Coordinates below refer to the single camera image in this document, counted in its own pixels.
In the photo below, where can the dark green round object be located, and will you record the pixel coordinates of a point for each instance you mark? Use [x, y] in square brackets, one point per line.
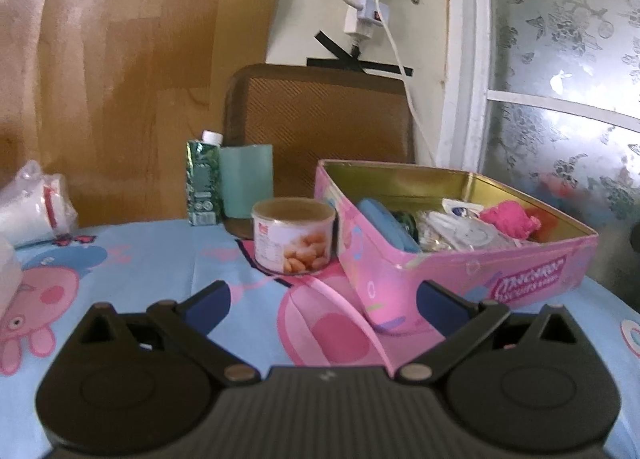
[406, 227]

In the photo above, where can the small white blue packet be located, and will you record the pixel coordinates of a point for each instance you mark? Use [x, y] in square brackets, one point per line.
[462, 206]

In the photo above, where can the pink tin box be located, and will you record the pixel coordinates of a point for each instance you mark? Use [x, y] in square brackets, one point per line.
[450, 284]

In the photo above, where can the long black tape strip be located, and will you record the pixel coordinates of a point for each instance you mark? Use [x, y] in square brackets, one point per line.
[360, 66]

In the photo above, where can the bean can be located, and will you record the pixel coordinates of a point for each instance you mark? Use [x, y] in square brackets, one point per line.
[290, 239]

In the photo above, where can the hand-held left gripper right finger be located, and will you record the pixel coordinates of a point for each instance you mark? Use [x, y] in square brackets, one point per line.
[440, 302]

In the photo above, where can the clear plastic packet in box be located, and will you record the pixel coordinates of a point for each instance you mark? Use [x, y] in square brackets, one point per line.
[465, 235]

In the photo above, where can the frosted glass window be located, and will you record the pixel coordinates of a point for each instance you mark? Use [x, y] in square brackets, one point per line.
[550, 64]

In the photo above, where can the wooden headboard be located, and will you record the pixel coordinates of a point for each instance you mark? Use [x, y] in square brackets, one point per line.
[125, 64]

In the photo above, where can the blue case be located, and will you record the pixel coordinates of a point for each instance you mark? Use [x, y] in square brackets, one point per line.
[385, 221]

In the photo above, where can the brown chair back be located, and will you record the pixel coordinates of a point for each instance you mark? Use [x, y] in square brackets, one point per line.
[320, 114]

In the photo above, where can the teal cup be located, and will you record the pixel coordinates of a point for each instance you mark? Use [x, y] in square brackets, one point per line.
[247, 179]

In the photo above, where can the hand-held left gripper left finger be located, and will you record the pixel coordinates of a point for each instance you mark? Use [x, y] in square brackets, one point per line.
[210, 305]

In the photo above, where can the cartoon pig printed blanket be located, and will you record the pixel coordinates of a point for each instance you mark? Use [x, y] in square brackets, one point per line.
[150, 269]

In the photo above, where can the white plastic bag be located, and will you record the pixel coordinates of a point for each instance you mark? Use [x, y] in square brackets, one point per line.
[30, 209]

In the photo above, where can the green drink carton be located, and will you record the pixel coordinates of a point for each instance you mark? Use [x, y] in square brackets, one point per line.
[204, 184]

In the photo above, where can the pink plush toy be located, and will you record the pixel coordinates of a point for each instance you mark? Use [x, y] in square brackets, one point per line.
[507, 219]

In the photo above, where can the short black tape strip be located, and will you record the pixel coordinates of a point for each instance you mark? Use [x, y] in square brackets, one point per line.
[331, 43]

